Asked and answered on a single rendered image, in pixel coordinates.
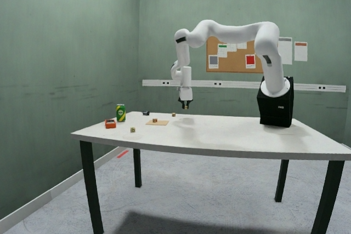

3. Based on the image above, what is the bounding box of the green and yellow drink can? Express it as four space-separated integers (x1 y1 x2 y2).
116 104 126 122

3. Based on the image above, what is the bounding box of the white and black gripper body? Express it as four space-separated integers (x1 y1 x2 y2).
179 87 193 100

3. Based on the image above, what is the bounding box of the tan square mat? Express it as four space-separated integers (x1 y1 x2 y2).
145 120 169 125

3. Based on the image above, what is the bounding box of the orange multimeter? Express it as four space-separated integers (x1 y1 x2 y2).
105 119 116 129

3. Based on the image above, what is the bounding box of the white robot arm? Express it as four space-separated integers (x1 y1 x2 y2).
171 20 290 98

